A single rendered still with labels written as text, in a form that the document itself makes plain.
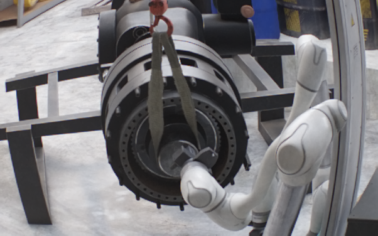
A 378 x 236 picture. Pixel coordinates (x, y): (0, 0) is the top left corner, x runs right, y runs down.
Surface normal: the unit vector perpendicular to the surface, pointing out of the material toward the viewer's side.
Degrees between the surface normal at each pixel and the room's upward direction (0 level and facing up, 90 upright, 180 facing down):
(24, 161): 90
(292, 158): 84
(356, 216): 0
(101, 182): 0
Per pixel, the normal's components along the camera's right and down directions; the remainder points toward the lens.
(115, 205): -0.06, -0.94
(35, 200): 0.18, 0.33
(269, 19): 0.61, 0.25
